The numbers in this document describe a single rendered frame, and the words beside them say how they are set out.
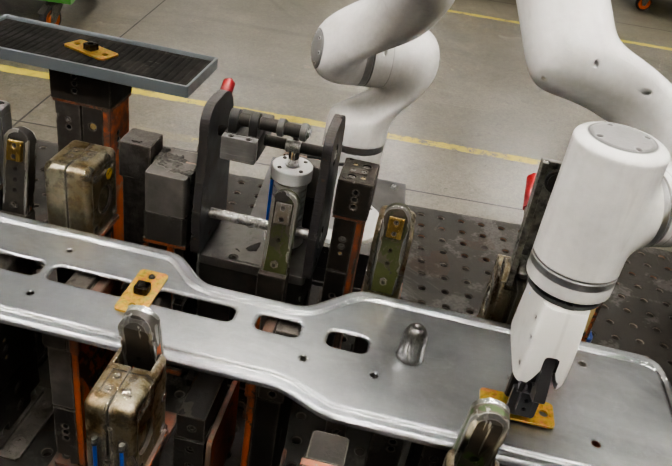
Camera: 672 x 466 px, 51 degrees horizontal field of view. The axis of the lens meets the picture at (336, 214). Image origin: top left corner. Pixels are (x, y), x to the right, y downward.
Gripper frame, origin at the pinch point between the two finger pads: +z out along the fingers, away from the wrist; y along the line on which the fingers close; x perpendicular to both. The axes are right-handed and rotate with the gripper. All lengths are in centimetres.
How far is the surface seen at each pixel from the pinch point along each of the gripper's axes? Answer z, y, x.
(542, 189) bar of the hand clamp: -14.8, -20.6, -0.8
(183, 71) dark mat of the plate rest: -13, -38, -54
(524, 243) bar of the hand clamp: -7.8, -18.6, -1.1
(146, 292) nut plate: 2.0, -4.3, -45.8
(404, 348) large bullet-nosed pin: 0.9, -3.7, -13.6
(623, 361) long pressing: 3.1, -13.3, 14.4
